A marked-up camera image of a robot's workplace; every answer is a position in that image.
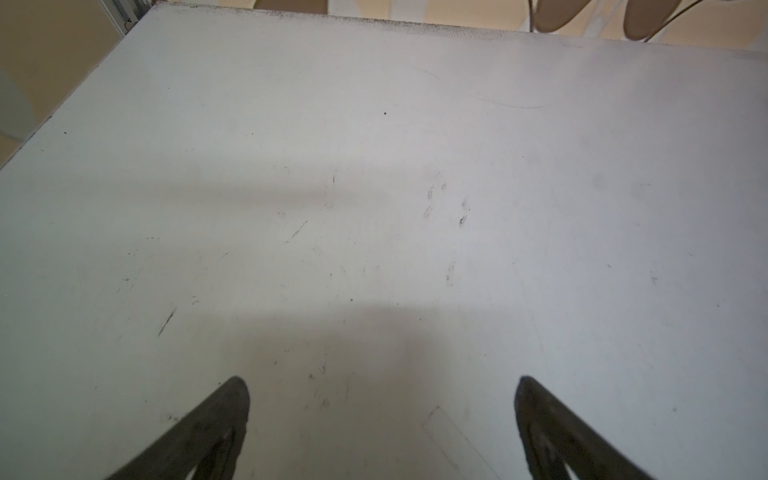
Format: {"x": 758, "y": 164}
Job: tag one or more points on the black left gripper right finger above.
{"x": 558, "y": 444}

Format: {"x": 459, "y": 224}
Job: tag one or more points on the aluminium frame post left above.
{"x": 125, "y": 14}

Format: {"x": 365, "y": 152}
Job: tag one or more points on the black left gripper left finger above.
{"x": 204, "y": 444}

